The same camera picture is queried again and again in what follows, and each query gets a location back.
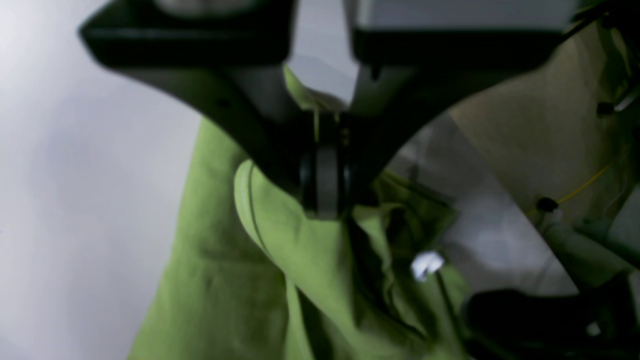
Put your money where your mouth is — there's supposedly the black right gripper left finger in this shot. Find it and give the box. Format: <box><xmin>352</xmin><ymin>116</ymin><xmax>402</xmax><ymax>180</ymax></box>
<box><xmin>78</xmin><ymin>0</ymin><xmax>330</xmax><ymax>220</ymax></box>

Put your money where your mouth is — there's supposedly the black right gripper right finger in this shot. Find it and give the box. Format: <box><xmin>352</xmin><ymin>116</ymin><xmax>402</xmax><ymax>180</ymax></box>
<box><xmin>327</xmin><ymin>0</ymin><xmax>579</xmax><ymax>219</ymax></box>

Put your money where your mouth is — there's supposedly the green T-shirt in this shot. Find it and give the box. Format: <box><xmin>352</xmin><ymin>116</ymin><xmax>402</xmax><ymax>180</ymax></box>
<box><xmin>127</xmin><ymin>65</ymin><xmax>476</xmax><ymax>360</ymax></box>

